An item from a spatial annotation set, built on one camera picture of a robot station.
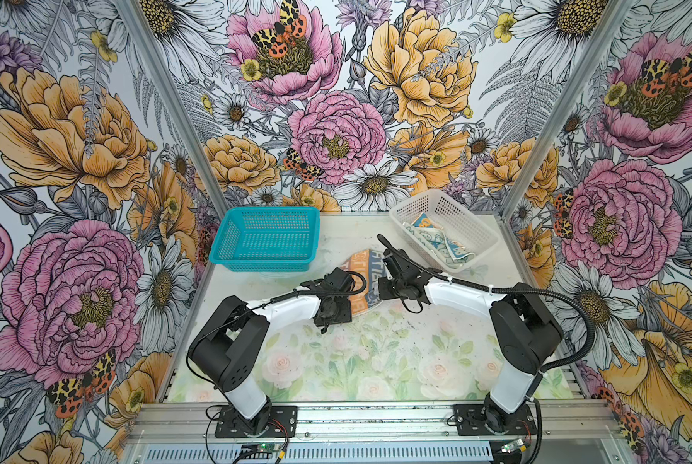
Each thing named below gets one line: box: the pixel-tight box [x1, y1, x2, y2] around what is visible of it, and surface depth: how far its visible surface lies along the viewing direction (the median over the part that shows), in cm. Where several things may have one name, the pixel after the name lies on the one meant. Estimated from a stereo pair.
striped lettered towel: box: [340, 249, 390, 316], surface depth 101 cm
